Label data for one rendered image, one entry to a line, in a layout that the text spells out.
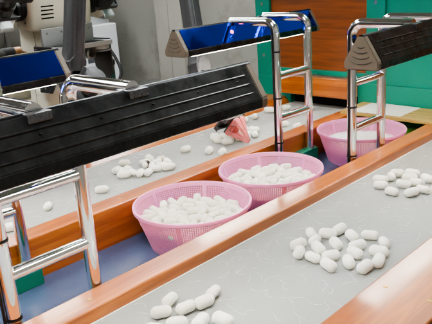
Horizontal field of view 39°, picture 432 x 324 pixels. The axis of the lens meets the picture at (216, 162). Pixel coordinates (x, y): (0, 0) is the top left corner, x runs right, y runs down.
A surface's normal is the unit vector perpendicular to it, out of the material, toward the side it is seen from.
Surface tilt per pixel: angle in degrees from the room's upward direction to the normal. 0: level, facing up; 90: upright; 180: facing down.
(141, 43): 90
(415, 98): 90
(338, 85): 90
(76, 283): 0
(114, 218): 90
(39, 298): 0
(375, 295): 0
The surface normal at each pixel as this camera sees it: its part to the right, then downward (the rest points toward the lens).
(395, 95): -0.69, 0.26
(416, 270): -0.07, -0.95
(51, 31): 0.76, 0.14
